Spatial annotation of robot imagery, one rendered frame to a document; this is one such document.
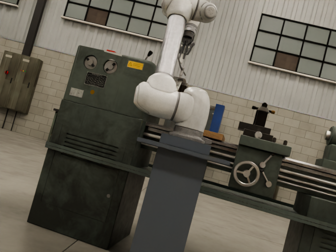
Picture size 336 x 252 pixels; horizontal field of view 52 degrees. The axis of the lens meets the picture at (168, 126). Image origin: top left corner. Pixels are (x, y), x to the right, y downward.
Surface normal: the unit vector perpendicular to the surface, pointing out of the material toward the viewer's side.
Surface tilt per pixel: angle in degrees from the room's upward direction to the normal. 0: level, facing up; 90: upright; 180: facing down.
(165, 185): 90
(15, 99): 90
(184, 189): 90
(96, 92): 90
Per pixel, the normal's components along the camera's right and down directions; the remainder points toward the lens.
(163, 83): 0.26, -0.32
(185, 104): 0.12, -0.17
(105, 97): -0.19, -0.11
